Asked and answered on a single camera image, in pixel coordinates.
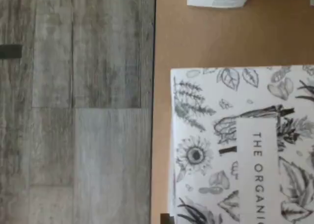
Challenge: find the black metal shelf rack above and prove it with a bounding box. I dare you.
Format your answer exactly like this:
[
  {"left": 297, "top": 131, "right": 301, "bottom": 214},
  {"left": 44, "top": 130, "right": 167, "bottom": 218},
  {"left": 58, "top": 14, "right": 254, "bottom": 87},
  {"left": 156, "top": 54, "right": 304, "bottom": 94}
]
[{"left": 149, "top": 0, "right": 157, "bottom": 224}]

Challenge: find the white floral box yellow strip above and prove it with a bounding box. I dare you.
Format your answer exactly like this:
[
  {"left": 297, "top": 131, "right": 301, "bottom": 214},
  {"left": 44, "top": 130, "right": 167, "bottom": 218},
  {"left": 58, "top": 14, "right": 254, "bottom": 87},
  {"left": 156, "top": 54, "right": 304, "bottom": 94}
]
[{"left": 170, "top": 65, "right": 314, "bottom": 224}]

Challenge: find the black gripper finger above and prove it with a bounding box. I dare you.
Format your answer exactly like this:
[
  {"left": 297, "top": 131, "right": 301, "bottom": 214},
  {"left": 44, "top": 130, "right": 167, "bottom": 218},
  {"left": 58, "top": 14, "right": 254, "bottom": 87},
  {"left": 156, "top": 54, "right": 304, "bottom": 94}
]
[{"left": 160, "top": 212, "right": 175, "bottom": 224}]

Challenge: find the black floor tape strip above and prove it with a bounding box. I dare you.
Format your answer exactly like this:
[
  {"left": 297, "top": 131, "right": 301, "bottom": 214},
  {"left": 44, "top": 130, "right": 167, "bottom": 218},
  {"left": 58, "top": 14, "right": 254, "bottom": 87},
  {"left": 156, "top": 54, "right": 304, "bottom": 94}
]
[{"left": 0, "top": 44, "right": 23, "bottom": 60}]

